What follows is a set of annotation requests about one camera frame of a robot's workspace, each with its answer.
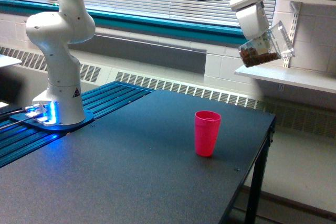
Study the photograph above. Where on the pink plastic cup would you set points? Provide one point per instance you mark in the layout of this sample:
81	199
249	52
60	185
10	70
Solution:
207	124

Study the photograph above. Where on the white shelf bracket rail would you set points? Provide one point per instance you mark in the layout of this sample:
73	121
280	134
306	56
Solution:
296	7

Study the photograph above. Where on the white tabletop at left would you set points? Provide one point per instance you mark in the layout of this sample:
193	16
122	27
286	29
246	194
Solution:
6	61

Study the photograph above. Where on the lower white wall shelf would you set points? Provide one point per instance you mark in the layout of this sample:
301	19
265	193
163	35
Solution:
290	76

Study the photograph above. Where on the upper white wall shelf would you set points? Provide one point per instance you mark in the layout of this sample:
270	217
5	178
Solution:
313	2

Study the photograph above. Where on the white wall shelf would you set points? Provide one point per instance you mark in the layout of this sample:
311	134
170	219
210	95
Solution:
313	2
290	76

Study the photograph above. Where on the brown pellets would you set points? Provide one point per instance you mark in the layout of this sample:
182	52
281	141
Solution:
250	57

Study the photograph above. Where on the baseboard radiator heater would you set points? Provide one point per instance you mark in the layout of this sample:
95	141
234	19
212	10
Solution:
294	117

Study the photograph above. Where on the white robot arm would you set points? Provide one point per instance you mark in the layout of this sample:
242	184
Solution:
52	32

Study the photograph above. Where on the clear plastic cup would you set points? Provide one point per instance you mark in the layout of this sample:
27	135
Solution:
277	40

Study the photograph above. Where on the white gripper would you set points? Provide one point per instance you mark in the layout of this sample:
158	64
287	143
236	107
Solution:
252	19

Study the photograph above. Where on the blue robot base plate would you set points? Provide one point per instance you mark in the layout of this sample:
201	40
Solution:
89	117

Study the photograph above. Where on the black table leg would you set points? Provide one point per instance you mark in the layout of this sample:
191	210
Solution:
257	179

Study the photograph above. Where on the blue aluminium rail platform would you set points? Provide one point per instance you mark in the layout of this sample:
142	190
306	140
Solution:
19	140

